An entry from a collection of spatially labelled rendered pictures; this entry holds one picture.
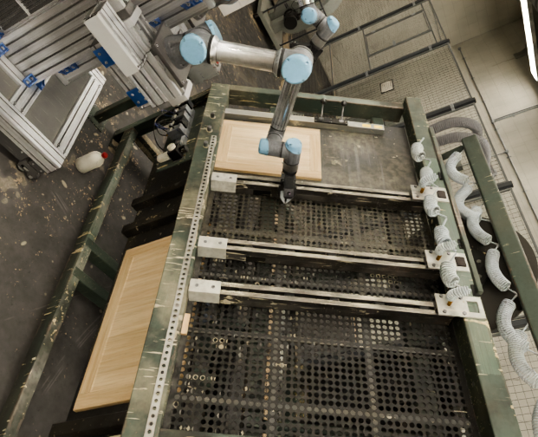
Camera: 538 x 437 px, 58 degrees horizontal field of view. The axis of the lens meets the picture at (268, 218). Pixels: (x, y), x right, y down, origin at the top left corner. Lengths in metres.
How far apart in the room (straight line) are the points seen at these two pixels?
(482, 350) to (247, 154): 1.49
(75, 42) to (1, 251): 1.04
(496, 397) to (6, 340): 2.03
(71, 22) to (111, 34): 0.44
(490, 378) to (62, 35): 2.32
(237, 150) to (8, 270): 1.28
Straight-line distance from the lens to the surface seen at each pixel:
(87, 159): 3.07
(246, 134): 2.80
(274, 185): 2.41
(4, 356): 2.51
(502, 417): 1.95
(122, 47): 2.16
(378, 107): 3.19
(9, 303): 2.57
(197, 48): 2.06
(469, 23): 12.04
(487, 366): 2.03
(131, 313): 2.46
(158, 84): 2.34
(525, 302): 2.67
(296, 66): 2.00
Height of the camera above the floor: 1.99
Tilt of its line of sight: 21 degrees down
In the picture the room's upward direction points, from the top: 72 degrees clockwise
